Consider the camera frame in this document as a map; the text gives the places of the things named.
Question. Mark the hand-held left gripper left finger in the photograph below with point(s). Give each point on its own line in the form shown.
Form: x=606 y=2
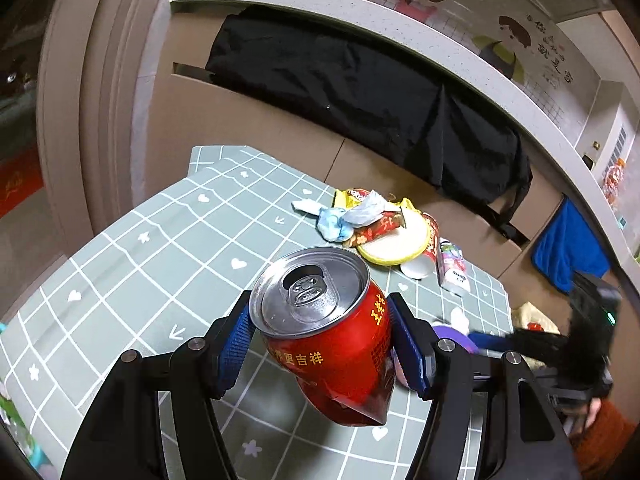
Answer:
x=235 y=355

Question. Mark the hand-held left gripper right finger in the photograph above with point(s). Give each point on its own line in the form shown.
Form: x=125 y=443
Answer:
x=407 y=350

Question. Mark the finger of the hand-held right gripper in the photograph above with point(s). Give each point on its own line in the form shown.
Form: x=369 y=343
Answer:
x=492 y=341

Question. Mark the beige plastic bag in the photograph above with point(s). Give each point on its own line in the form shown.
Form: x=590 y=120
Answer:
x=530 y=312

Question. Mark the red drink can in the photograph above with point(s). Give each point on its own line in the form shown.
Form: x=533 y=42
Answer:
x=340 y=355

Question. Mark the person's right forearm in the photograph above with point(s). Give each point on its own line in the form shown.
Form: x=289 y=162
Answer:
x=610 y=445

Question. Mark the person's right hand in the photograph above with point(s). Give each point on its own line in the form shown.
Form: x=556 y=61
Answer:
x=592 y=412

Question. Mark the purple round object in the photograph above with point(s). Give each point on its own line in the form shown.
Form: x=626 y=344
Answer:
x=457 y=337

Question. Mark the blue towel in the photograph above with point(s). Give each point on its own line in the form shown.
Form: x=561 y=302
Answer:
x=570 y=245

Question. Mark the small milk carton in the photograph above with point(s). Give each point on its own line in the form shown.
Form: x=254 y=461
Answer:
x=452 y=267

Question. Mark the red paper cup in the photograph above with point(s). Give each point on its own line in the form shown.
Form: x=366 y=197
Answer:
x=431 y=240

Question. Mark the red brown candy wrapper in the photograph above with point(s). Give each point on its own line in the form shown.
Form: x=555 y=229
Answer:
x=380 y=230

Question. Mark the orange bottle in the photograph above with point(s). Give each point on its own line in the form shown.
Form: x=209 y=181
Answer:
x=614 y=180

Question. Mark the blue white crumpled tissue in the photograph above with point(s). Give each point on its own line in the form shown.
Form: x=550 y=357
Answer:
x=332 y=225

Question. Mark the grey crumpled tissue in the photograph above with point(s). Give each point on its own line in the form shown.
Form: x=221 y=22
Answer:
x=367 y=207

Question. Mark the yellow snack packet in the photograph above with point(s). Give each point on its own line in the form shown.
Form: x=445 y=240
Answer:
x=350 y=197

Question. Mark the small white tissue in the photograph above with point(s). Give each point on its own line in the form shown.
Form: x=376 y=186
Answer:
x=305 y=205

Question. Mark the white vented cabinet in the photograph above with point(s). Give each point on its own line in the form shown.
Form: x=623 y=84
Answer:
x=620 y=140

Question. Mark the brown cardboard panel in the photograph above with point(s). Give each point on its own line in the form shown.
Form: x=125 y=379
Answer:
x=300 y=125

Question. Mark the black cloth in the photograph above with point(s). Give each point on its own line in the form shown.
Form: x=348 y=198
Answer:
x=350 y=90

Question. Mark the red floor mat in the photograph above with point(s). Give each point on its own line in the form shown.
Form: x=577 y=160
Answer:
x=17 y=182

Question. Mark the grey stone counter ledge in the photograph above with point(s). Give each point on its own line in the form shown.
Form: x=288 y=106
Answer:
x=380 y=30

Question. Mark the cartoon figure wall sticker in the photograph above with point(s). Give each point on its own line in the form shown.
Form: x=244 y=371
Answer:
x=450 y=5

